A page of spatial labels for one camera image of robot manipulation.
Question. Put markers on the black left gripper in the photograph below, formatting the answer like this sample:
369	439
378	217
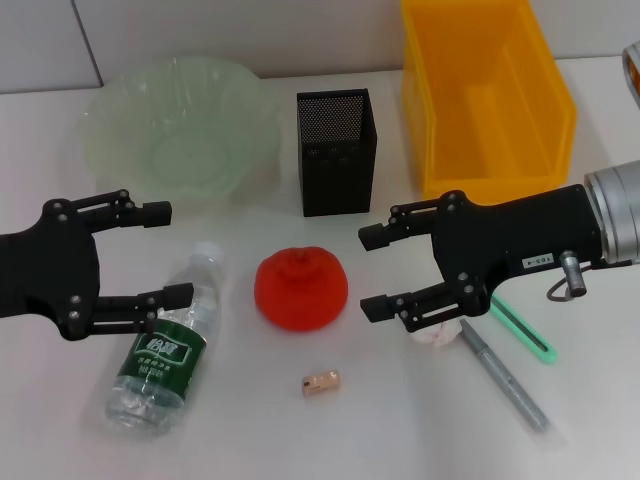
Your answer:
45	270

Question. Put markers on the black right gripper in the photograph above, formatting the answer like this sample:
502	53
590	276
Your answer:
510	235

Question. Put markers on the red tomato-shaped toy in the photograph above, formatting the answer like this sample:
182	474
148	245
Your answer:
300	295

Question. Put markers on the white paper ball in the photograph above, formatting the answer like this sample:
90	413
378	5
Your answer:
440	336

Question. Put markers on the clear green-label water bottle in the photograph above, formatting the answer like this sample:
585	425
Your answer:
160	360

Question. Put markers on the black mesh pen holder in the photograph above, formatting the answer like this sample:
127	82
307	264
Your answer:
335	175

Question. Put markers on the green glass fruit plate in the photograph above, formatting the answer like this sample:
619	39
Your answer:
175	130

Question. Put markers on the green utility knife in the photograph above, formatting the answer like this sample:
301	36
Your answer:
530	340

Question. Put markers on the grey marker pen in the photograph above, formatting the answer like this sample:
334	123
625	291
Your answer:
505	380

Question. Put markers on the yellow plastic bin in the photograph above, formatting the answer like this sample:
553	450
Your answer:
500	125

